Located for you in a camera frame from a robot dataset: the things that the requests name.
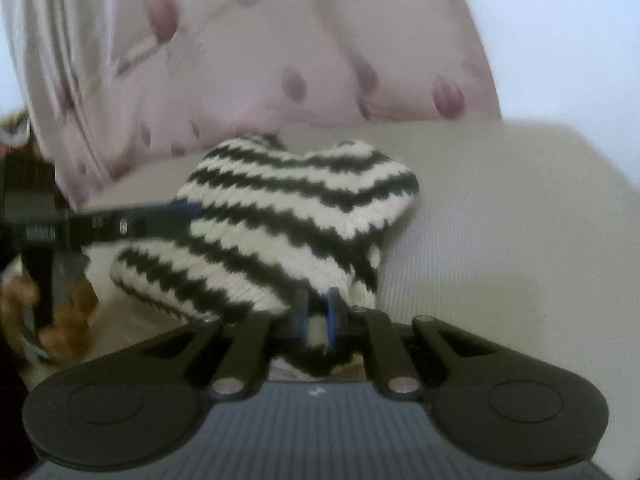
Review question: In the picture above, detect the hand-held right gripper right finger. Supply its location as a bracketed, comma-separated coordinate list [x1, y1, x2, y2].
[325, 287, 507, 402]

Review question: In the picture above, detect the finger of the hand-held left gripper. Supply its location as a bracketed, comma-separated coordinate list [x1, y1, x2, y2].
[65, 201, 204, 250]

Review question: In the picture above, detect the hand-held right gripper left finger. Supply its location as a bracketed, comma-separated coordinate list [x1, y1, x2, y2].
[122, 287, 309, 402]

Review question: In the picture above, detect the black white striped knit sweater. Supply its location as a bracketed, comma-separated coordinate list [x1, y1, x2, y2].
[110, 132, 421, 380]

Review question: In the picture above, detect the person's left hand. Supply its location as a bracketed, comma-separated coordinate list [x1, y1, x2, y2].
[0, 276, 99, 364]

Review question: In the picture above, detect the beige sofa cushion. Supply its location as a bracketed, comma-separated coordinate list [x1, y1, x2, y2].
[20, 119, 640, 480]

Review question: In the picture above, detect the pink floral pillow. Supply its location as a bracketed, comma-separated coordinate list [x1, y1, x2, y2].
[0, 0, 502, 208]

